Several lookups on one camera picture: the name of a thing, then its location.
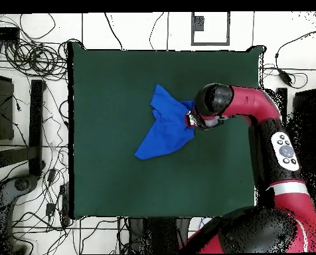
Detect black power adapter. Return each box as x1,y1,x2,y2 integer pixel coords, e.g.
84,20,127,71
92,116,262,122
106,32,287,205
277,68,293,87

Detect black flat device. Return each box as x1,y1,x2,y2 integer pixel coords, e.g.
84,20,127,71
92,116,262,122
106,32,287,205
0,27,21,42

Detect blue shirt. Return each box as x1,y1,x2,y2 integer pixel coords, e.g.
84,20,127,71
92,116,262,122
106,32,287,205
133,83,197,161

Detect black stand frame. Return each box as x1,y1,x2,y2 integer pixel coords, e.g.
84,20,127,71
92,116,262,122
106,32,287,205
276,87,288,118
0,79,46,177

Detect black power strip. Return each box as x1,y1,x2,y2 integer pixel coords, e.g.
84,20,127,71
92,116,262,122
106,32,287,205
58,183,72,226

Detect coiled black cables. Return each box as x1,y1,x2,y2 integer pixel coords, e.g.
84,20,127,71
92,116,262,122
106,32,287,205
3,39,69,81

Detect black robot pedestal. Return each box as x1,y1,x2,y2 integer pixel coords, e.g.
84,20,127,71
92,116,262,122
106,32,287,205
127,216,193,254

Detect grey square frame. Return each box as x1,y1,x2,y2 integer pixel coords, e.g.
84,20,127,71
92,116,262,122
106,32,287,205
191,11,231,46

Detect grey caster stand base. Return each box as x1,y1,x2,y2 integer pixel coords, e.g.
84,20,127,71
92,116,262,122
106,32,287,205
0,173,40,254

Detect dark green tablecloth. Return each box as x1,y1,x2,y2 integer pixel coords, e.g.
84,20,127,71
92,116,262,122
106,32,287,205
67,41,266,220

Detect black box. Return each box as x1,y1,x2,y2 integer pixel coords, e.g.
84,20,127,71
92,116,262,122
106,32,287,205
0,73,15,141
291,88,316,160

